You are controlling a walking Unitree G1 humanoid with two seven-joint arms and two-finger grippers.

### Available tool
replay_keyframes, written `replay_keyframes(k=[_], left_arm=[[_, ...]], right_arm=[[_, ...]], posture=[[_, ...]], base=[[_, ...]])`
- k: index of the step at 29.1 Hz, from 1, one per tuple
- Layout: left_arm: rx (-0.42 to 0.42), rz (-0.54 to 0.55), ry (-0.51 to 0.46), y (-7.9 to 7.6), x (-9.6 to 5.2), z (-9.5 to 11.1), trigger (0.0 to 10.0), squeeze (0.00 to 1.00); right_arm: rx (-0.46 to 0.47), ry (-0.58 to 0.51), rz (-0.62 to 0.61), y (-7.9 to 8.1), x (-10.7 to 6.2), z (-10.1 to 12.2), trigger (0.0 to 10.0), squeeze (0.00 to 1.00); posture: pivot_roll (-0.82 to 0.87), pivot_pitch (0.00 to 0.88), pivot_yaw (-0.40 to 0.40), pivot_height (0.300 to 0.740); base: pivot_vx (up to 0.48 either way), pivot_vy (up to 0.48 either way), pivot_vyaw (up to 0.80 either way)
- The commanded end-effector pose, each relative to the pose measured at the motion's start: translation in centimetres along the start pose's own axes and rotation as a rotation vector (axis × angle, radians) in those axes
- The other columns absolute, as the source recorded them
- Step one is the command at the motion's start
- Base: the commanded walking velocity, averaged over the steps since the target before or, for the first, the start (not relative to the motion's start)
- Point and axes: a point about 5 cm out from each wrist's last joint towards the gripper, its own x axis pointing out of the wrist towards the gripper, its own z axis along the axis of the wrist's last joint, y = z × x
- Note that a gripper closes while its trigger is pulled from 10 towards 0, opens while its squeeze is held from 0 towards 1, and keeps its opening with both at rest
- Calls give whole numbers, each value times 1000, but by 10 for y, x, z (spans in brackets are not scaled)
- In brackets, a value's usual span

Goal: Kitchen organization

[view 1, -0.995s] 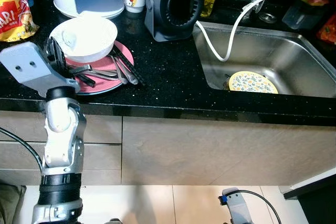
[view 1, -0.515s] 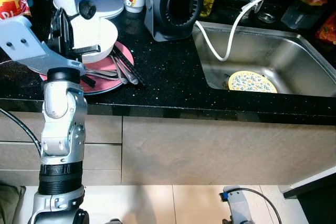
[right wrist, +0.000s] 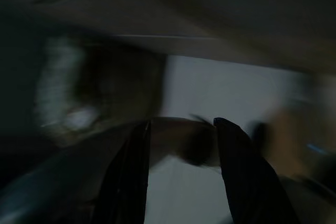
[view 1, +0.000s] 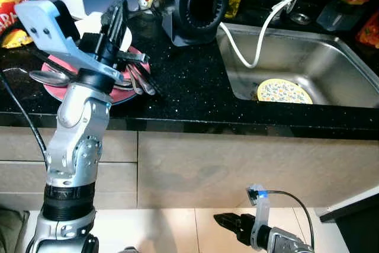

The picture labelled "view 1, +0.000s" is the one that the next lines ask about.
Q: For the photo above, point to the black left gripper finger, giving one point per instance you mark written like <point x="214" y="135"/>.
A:
<point x="122" y="25"/>
<point x="110" y="28"/>

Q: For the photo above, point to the white round plate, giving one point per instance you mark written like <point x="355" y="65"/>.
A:
<point x="90" y="22"/>

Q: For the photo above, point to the small silver spoon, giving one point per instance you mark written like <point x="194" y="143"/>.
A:
<point x="136" y="81"/>

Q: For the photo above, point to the large silver spoon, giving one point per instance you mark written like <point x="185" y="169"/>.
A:
<point x="47" y="78"/>

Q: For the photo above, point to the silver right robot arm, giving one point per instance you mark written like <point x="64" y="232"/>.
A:
<point x="290" y="242"/>

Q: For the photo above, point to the pink round plate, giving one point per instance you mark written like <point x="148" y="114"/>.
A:
<point x="59" y="91"/>

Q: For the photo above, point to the black round blower fan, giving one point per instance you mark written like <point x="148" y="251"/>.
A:
<point x="177" y="22"/>

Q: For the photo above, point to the dark chopstick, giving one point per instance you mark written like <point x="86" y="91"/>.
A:
<point x="155" y="87"/>

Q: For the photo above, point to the red snack packet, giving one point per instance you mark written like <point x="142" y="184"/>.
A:
<point x="370" y="28"/>

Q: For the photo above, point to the yellow red snack bag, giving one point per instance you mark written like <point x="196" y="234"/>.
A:
<point x="9" y="4"/>

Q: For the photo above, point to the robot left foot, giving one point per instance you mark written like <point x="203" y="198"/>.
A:
<point x="129" y="250"/>

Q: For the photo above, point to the black panel with white edge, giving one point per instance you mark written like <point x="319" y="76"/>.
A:
<point x="355" y="229"/>

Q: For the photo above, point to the stainless steel sink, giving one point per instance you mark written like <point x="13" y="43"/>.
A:
<point x="331" y="63"/>

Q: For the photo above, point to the dark rectangular container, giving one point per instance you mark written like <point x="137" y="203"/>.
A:
<point x="333" y="16"/>

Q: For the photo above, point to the yellow floral plate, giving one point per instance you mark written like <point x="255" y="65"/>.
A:
<point x="284" y="92"/>

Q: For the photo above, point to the round steel strainer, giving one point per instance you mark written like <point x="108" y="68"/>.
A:
<point x="300" y="18"/>

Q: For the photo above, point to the green floor cushion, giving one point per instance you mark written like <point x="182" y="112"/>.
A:
<point x="12" y="232"/>

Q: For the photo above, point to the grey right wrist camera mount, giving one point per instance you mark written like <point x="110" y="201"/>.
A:
<point x="260" y="211"/>

